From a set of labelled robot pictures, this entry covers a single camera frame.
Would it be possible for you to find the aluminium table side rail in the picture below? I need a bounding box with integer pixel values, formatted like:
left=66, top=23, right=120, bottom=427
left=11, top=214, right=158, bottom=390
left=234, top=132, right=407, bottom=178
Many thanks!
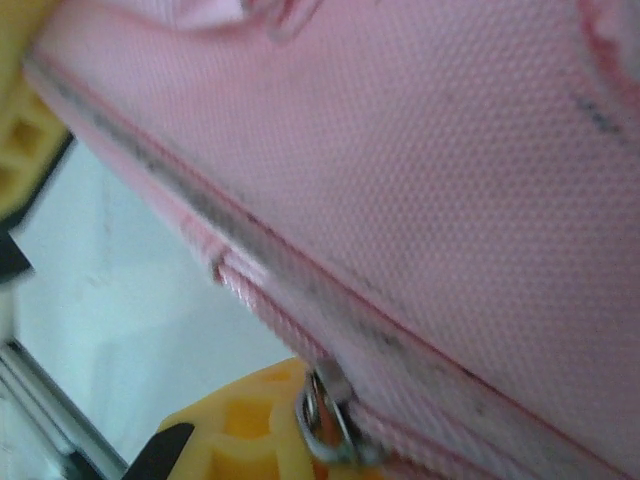
left=0, top=339, right=129, bottom=480

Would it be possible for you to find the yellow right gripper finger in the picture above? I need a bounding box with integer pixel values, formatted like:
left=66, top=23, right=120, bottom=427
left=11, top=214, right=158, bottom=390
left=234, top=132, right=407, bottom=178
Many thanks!
left=158, top=357, right=322, bottom=480

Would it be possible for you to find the pink student backpack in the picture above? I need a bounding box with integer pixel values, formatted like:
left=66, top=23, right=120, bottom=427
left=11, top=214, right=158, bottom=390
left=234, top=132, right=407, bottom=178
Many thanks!
left=22, top=0, right=640, bottom=480

